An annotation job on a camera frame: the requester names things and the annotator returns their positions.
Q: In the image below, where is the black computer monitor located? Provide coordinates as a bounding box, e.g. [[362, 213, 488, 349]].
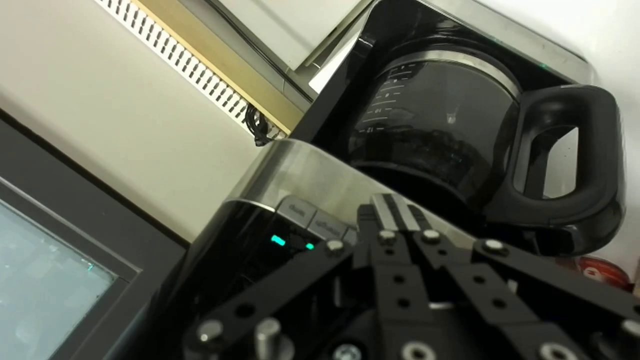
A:
[[0, 107, 189, 360]]

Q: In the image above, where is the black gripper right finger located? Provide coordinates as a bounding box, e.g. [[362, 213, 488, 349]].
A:
[[386, 194, 640, 360]]

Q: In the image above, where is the glass carafe with black handle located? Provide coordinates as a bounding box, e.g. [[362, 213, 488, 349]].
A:
[[346, 44, 628, 258]]

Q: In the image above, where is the black and steel coffee machine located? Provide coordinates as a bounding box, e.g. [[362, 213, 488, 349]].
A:
[[135, 0, 601, 360]]

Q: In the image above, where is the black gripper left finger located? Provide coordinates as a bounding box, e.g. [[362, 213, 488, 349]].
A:
[[179, 194, 436, 360]]

